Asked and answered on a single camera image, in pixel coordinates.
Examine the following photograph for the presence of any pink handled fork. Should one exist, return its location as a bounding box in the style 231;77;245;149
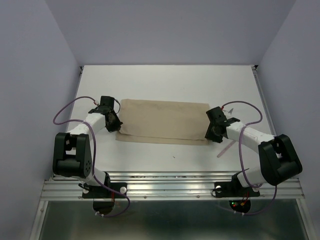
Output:
216;140;235;158

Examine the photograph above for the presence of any beige cloth napkin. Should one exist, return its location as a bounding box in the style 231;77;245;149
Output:
116;99;210;146

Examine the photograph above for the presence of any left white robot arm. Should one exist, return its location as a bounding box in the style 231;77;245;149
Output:
52;96;126;199

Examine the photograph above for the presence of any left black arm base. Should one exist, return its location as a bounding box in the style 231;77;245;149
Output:
78;173;128;199

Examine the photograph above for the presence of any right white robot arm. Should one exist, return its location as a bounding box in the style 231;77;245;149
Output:
205;107;303;195

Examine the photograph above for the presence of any aluminium front rail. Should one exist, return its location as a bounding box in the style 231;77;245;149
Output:
30;171;317;240

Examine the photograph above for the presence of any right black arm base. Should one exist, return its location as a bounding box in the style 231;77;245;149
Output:
211;171;260;198

